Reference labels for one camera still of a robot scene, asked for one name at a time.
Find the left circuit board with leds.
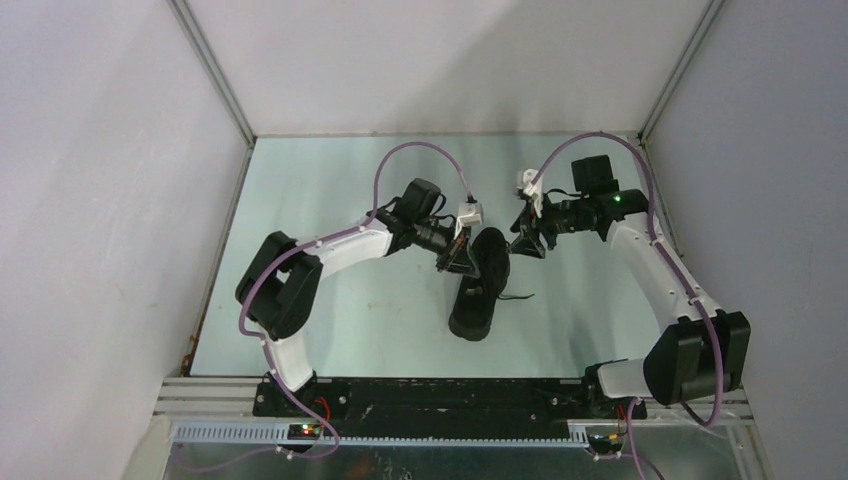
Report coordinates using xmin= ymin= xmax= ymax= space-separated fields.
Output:
xmin=286 ymin=423 xmax=323 ymax=441

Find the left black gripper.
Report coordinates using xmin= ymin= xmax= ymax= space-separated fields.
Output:
xmin=413 ymin=216 xmax=480 ymax=279

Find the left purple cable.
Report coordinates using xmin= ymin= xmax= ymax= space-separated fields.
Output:
xmin=170 ymin=140 xmax=477 ymax=473

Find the right circuit board with leds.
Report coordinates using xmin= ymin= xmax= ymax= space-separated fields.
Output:
xmin=587 ymin=434 xmax=626 ymax=457

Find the black sneaker shoe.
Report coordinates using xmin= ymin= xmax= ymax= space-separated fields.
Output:
xmin=448 ymin=227 xmax=510 ymax=342

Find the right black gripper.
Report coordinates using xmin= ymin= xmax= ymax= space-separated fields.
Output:
xmin=507 ymin=191 xmax=589 ymax=260

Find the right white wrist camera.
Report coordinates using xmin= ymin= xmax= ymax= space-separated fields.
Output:
xmin=516 ymin=169 xmax=544 ymax=218

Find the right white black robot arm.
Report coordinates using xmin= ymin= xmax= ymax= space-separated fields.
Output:
xmin=509 ymin=155 xmax=751 ymax=418

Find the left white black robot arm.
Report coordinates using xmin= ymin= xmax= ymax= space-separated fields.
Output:
xmin=235 ymin=178 xmax=483 ymax=417

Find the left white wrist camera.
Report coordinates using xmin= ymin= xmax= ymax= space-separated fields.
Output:
xmin=454 ymin=201 xmax=484 ymax=238

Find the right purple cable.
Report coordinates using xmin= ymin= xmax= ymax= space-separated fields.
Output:
xmin=528 ymin=132 xmax=726 ymax=480

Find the slotted grey cable duct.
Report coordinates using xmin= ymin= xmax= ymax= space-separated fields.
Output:
xmin=173 ymin=421 xmax=589 ymax=448

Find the purple cable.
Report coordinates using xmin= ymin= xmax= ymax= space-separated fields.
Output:
xmin=170 ymin=140 xmax=477 ymax=473
xmin=528 ymin=132 xmax=726 ymax=480

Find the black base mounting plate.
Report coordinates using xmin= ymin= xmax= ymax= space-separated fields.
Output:
xmin=252 ymin=376 xmax=630 ymax=441

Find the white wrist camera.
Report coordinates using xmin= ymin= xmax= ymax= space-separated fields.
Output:
xmin=516 ymin=169 xmax=544 ymax=218
xmin=454 ymin=201 xmax=484 ymax=238

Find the aluminium front rail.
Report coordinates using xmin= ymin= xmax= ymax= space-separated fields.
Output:
xmin=153 ymin=377 xmax=755 ymax=426

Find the circuit board with leds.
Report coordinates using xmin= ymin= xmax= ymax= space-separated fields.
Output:
xmin=286 ymin=423 xmax=323 ymax=441
xmin=587 ymin=434 xmax=626 ymax=457

